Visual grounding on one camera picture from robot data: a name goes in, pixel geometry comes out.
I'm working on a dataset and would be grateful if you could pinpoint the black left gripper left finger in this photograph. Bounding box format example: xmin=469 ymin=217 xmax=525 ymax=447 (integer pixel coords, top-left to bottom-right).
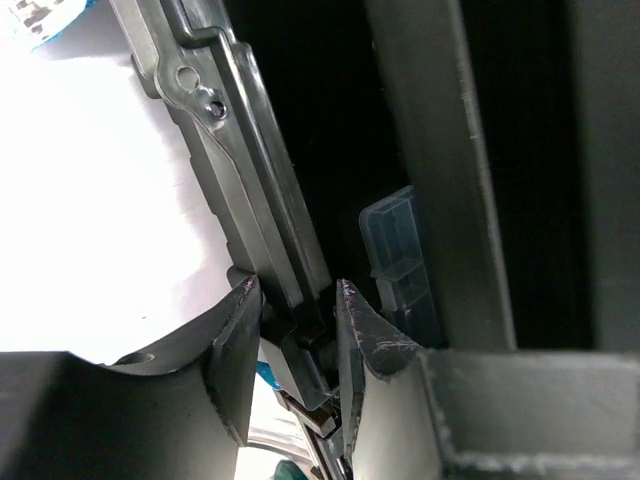
xmin=1 ymin=276 xmax=263 ymax=479

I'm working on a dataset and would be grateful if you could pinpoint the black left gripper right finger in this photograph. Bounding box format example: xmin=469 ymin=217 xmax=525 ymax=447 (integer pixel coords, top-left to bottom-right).
xmin=335 ymin=278 xmax=640 ymax=480

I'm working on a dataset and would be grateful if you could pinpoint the green stubby screwdriver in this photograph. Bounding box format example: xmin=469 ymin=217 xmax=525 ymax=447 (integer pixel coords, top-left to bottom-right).
xmin=271 ymin=460 xmax=308 ymax=480

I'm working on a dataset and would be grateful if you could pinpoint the black plastic toolbox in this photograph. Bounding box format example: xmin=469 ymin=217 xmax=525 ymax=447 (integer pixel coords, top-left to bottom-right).
xmin=107 ymin=0 xmax=640 ymax=480

